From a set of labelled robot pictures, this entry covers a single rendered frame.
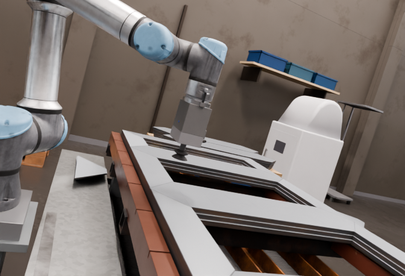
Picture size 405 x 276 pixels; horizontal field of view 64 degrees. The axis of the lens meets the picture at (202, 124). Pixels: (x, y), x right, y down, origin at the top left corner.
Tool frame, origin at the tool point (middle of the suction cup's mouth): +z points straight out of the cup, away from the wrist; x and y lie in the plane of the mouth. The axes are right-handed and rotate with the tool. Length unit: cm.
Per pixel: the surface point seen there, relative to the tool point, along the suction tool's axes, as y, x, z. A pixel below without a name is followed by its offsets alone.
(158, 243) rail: -22.5, 7.3, 11.9
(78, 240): 2.0, 19.3, 27.2
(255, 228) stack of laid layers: -9.6, -23.4, 12.4
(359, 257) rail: -13, -60, 15
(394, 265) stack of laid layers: -24, -59, 11
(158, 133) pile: 110, -23, 16
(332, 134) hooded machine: 248, -285, -9
